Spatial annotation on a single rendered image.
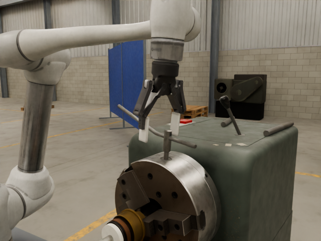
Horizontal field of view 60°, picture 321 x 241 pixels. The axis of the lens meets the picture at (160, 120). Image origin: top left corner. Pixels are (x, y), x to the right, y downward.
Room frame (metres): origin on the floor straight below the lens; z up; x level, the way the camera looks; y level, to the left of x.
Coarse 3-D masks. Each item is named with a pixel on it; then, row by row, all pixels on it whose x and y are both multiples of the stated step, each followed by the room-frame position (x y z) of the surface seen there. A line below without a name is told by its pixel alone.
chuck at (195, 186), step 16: (144, 160) 0.76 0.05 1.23; (160, 160) 0.75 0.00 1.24; (176, 160) 0.77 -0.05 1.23; (144, 176) 0.76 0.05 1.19; (160, 176) 0.72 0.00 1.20; (176, 176) 0.69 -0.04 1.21; (192, 176) 0.72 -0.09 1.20; (160, 192) 0.72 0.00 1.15; (176, 192) 0.69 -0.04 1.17; (192, 192) 0.68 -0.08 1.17; (208, 192) 0.72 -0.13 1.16; (144, 208) 0.79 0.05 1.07; (160, 208) 0.83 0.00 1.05; (176, 208) 0.69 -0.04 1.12; (192, 208) 0.66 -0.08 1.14; (208, 208) 0.69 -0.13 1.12; (208, 224) 0.68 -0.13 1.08; (160, 240) 0.72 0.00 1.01; (176, 240) 0.69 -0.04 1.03; (192, 240) 0.66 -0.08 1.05; (208, 240) 0.71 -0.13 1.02
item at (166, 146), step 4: (164, 132) 0.76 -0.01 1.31; (168, 132) 0.75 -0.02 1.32; (164, 136) 0.76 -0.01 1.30; (168, 136) 0.76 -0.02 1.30; (164, 140) 0.76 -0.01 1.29; (168, 140) 0.76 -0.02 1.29; (164, 144) 0.76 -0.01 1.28; (168, 144) 0.76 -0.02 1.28; (164, 148) 0.76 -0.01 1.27; (168, 148) 0.76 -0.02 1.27; (164, 152) 0.76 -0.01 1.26; (168, 152) 0.76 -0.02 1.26; (164, 156) 0.76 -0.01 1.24; (168, 156) 0.77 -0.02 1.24
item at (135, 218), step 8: (128, 208) 0.69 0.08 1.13; (120, 216) 0.66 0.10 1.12; (128, 216) 0.66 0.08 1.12; (136, 216) 0.66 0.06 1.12; (144, 216) 0.69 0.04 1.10; (120, 224) 0.63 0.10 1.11; (128, 224) 0.64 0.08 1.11; (136, 224) 0.64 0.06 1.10; (128, 232) 0.62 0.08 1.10; (136, 232) 0.63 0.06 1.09; (144, 232) 0.65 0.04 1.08; (128, 240) 0.62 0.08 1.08; (136, 240) 0.63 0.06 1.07
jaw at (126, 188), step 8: (128, 168) 0.80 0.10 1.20; (120, 176) 0.76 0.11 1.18; (128, 176) 0.76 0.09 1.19; (136, 176) 0.78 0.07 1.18; (120, 184) 0.76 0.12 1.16; (128, 184) 0.74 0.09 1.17; (136, 184) 0.76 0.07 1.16; (128, 192) 0.72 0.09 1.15; (136, 192) 0.74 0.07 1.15; (144, 192) 0.76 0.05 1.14; (128, 200) 0.71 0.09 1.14; (136, 200) 0.72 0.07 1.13; (144, 200) 0.74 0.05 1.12; (120, 208) 0.71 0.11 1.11; (136, 208) 0.70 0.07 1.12
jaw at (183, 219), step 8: (152, 216) 0.68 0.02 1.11; (160, 216) 0.68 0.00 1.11; (168, 216) 0.67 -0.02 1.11; (176, 216) 0.67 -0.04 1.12; (184, 216) 0.66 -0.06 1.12; (192, 216) 0.66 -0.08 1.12; (200, 216) 0.67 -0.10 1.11; (144, 224) 0.66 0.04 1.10; (152, 224) 0.65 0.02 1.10; (160, 224) 0.65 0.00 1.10; (168, 224) 0.66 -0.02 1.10; (176, 224) 0.64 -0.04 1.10; (184, 224) 0.64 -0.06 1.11; (192, 224) 0.66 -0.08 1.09; (200, 224) 0.66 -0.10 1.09; (152, 232) 0.65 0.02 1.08; (160, 232) 0.65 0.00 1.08; (168, 232) 0.65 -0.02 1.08; (176, 232) 0.64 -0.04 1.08; (184, 232) 0.63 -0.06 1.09
